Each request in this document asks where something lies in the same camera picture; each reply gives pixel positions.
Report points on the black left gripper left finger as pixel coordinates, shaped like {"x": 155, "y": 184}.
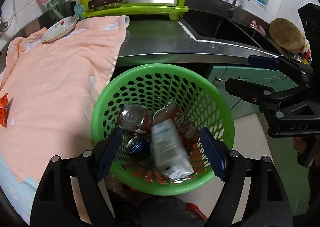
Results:
{"x": 69, "y": 193}

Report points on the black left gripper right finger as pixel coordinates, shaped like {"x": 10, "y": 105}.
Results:
{"x": 267, "y": 202}

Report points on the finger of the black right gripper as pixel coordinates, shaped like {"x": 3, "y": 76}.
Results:
{"x": 254, "y": 93}
{"x": 298, "y": 72}

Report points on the blue silver drink can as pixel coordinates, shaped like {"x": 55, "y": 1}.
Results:
{"x": 138, "y": 149}

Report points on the white milk carton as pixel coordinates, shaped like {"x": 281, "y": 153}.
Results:
{"x": 168, "y": 151}

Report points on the red cola can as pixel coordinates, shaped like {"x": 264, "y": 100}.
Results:
{"x": 135, "y": 118}

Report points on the red noodle cup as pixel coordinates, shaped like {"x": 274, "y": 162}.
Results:
{"x": 188, "y": 132}

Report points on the right hand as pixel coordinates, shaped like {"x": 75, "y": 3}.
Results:
{"x": 299, "y": 144}

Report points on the round wooden cutting board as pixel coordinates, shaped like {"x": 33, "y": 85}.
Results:
{"x": 287, "y": 35}

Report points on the red stool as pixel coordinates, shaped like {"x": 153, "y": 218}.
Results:
{"x": 194, "y": 209}

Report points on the green mesh waste basket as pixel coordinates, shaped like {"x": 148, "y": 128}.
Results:
{"x": 155, "y": 86}

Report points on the pink towel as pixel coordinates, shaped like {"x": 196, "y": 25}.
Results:
{"x": 52, "y": 89}

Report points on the orange snack wrapper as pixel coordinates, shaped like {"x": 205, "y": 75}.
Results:
{"x": 4, "y": 107}

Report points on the white ceramic plate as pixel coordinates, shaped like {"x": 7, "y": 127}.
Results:
{"x": 60, "y": 29}

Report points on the teal soap bottle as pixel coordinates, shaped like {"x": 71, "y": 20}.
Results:
{"x": 79, "y": 10}

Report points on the dark green utensil holder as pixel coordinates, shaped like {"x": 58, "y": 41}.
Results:
{"x": 53, "y": 11}

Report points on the cleaver with wooden handle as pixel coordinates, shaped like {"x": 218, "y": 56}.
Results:
{"x": 102, "y": 3}

